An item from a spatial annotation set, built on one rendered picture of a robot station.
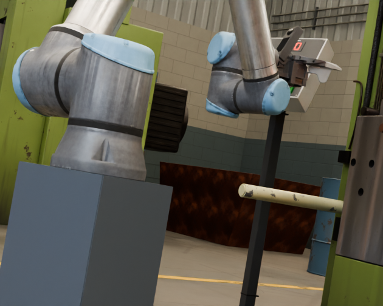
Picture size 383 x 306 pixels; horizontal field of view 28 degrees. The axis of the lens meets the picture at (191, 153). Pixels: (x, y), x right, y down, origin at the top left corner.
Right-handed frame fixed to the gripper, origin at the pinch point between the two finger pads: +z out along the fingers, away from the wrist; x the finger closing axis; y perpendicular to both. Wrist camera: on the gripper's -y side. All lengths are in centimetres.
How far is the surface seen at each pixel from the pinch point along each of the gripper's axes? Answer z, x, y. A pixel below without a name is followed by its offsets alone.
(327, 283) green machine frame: 46, -42, 66
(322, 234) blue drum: 305, -379, 63
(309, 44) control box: 26, -47, -17
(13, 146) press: 40, -483, 31
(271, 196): 12, -35, 38
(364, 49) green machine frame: 46, -42, -20
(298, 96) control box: 17.6, -36.8, 3.6
